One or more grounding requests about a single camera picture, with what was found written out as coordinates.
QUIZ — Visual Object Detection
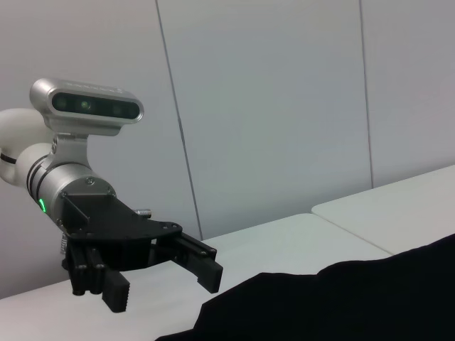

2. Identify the black shirt with FREE print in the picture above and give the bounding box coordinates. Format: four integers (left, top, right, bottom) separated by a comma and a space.
154, 232, 455, 341

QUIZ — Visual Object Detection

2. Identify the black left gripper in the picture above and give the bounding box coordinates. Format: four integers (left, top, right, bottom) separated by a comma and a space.
59, 191, 225, 314

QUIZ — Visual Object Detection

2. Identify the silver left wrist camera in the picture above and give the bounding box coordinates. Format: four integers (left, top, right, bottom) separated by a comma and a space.
29, 78, 145, 168

